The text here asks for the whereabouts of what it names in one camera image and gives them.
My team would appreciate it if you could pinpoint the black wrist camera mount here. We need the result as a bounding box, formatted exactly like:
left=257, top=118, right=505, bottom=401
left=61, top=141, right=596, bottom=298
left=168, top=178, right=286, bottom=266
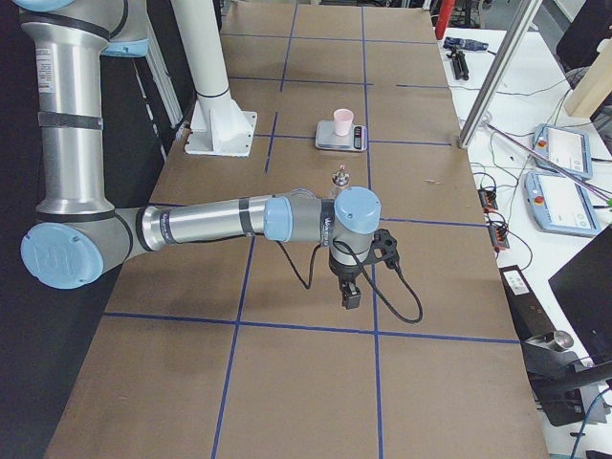
left=365, top=229, right=400, bottom=271

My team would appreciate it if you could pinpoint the upper teach pendant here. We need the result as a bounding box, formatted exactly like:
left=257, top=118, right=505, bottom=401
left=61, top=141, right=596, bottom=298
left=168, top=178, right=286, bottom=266
left=533, top=123, right=593, bottom=179

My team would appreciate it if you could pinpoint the black box with label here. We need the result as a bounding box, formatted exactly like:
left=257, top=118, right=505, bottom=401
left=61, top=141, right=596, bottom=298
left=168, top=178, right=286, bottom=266
left=499, top=265, right=555, bottom=341

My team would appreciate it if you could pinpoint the blue black tool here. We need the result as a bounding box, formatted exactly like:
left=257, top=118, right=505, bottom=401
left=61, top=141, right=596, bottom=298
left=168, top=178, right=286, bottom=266
left=443, top=36, right=489, bottom=52

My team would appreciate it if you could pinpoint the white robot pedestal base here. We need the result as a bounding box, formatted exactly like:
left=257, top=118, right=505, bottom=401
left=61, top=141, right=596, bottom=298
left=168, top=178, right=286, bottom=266
left=171, top=0, right=257, bottom=158

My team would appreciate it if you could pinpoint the lower teach pendant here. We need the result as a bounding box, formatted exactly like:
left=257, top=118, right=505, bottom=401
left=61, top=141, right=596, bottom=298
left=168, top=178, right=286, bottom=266
left=524, top=171, right=601, bottom=237

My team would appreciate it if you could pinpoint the upper orange connector block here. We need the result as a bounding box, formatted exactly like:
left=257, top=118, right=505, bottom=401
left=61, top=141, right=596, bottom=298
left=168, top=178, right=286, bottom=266
left=477, top=188, right=498, bottom=213

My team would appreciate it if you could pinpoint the blue cable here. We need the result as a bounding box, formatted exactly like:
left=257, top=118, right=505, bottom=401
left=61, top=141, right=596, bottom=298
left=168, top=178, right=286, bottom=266
left=568, top=386, right=612, bottom=459

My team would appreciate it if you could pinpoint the digital kitchen scale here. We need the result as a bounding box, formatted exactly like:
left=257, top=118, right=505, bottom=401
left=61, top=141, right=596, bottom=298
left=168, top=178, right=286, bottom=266
left=315, top=120, right=369, bottom=152

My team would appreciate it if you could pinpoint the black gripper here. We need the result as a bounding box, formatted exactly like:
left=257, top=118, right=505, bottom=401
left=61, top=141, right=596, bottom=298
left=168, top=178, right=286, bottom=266
left=329, top=257, right=363, bottom=309

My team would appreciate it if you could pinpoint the red object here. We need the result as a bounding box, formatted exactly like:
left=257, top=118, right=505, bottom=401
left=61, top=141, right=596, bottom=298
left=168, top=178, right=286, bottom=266
left=434, top=0, right=456, bottom=40

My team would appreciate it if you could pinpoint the orange connector block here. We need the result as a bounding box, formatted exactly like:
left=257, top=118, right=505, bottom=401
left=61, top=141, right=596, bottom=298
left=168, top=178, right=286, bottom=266
left=488, top=222, right=510, bottom=253
left=477, top=188, right=498, bottom=213

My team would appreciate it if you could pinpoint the aluminium frame post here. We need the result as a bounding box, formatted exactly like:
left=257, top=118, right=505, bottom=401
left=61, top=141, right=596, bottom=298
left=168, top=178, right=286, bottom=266
left=458, top=0, right=542, bottom=149

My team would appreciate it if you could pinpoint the lower orange connector block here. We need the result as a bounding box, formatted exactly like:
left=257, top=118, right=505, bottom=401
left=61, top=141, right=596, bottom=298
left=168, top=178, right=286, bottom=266
left=488, top=222, right=510, bottom=253

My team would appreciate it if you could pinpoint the teach pendant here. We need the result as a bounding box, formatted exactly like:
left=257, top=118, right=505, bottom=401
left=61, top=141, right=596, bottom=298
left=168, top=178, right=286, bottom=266
left=533, top=123, right=593, bottom=179
left=524, top=171, right=601, bottom=237

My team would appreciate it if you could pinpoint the small black tripod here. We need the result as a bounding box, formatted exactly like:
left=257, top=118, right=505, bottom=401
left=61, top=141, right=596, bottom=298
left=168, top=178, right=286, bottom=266
left=447, top=46, right=470, bottom=80

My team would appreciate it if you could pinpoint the black monitor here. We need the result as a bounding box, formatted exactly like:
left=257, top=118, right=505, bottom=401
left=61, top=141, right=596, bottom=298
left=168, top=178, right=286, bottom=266
left=549, top=228, right=612, bottom=363

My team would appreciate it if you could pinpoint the wooden beam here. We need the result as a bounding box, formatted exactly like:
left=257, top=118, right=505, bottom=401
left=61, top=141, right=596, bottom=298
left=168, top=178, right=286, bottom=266
left=564, top=38, right=612, bottom=119

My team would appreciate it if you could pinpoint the black clamp with metal knob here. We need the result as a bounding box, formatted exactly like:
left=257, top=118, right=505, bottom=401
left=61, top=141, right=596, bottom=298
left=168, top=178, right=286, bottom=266
left=521, top=331, right=611, bottom=426

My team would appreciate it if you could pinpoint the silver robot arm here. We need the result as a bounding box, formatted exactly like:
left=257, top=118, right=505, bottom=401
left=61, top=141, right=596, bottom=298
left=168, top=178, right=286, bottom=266
left=19, top=1, right=383, bottom=309

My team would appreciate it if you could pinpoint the pink plastic cup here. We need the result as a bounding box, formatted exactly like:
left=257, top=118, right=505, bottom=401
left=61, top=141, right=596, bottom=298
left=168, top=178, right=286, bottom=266
left=333, top=108, right=354, bottom=137

